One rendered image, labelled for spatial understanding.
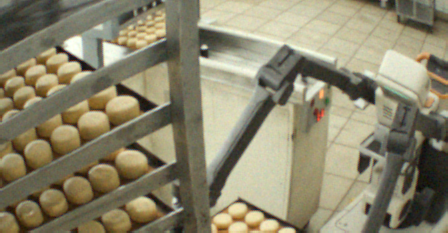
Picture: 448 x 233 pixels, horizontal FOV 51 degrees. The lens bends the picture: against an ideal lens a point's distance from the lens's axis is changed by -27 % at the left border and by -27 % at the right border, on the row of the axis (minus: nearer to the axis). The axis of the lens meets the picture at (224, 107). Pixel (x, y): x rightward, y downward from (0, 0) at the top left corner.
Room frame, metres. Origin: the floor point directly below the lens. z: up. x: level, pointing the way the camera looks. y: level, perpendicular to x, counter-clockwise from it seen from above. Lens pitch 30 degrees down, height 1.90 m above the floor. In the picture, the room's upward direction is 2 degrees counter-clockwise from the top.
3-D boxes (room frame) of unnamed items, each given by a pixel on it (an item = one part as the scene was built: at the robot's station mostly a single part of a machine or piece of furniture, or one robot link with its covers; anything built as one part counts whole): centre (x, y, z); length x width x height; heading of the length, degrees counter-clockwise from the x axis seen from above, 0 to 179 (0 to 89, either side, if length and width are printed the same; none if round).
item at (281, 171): (2.21, -0.06, 0.45); 0.70 x 0.34 x 0.90; 54
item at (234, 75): (2.46, 0.53, 0.87); 2.01 x 0.03 x 0.07; 54
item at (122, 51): (2.62, 0.86, 0.88); 1.28 x 0.01 x 0.07; 54
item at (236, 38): (2.69, 0.36, 0.87); 2.01 x 0.03 x 0.07; 54
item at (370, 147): (1.58, -0.60, 0.75); 0.28 x 0.16 x 0.22; 42
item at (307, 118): (2.00, -0.35, 0.77); 0.24 x 0.04 x 0.14; 144
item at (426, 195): (1.62, -0.74, 0.44); 0.28 x 0.27 x 0.25; 42
